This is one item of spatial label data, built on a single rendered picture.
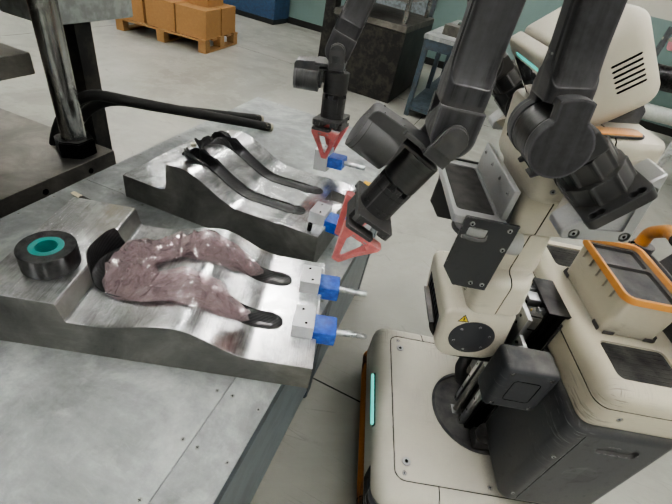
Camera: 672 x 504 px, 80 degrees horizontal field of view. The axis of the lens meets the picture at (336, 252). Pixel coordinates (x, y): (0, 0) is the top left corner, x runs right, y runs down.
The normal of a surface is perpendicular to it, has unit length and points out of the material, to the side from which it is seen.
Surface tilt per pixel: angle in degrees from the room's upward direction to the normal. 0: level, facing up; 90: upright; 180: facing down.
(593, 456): 90
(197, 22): 90
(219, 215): 90
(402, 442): 0
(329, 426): 0
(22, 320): 90
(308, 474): 0
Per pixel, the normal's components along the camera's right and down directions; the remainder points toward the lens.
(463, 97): -0.13, 0.59
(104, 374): 0.18, -0.77
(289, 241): -0.34, 0.53
